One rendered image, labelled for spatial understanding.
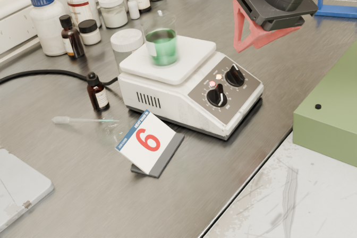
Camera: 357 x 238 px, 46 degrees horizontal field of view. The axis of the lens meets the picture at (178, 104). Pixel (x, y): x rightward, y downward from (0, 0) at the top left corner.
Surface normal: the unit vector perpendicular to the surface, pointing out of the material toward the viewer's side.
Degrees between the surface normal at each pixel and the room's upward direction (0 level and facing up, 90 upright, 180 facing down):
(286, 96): 0
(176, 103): 90
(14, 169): 0
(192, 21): 0
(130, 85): 90
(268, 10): 31
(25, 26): 90
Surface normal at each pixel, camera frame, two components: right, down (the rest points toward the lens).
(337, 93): -0.15, -0.78
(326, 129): -0.63, 0.54
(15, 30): 0.76, 0.29
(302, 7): 0.31, -0.57
